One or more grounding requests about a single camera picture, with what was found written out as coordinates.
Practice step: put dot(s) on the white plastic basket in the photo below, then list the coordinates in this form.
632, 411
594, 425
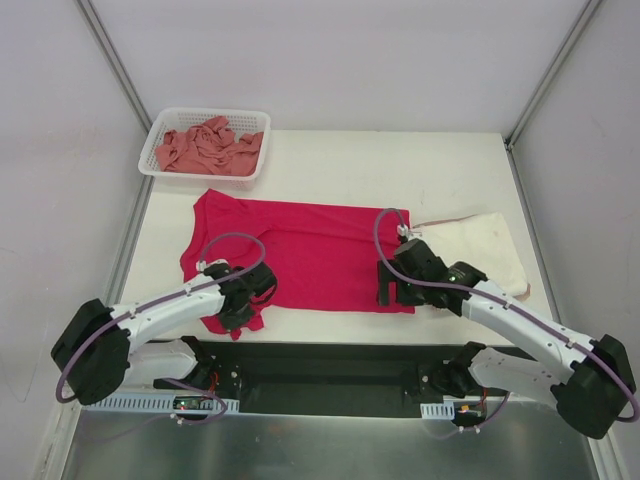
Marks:
181, 119

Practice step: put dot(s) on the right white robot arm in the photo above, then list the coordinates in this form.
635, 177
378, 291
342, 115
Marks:
493, 308

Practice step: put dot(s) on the left corner aluminium post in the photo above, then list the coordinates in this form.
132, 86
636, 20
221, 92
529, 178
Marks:
96, 26

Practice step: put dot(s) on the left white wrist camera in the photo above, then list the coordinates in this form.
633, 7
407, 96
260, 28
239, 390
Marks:
203, 265

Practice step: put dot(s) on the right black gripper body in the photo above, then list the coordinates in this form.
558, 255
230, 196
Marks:
386, 284

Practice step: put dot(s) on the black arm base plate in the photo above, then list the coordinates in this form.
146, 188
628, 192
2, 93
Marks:
340, 380

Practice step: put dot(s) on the left white cable duct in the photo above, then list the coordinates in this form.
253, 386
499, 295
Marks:
163, 403

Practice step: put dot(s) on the right corner aluminium post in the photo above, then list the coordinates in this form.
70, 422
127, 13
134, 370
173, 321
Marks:
578, 27

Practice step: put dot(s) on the salmon pink t shirt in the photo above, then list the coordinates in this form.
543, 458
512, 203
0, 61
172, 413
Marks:
209, 148

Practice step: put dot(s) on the folded white t shirt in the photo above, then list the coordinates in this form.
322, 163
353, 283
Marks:
484, 241

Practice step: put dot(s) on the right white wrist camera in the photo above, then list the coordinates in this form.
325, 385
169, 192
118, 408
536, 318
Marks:
405, 233

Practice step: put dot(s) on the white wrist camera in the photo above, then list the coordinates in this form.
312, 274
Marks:
203, 265
405, 233

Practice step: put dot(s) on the aluminium front rail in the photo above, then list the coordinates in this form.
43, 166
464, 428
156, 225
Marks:
573, 372

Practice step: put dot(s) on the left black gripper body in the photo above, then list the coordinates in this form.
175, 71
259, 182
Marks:
238, 314

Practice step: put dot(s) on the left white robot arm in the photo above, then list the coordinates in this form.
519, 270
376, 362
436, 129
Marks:
104, 348

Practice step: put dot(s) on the white cable duct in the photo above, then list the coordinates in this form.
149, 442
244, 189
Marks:
438, 411
163, 403

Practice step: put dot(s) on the corner aluminium post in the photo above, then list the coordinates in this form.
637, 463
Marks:
578, 27
96, 26

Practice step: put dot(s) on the right white cable duct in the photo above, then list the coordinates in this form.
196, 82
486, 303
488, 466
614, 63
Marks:
438, 411

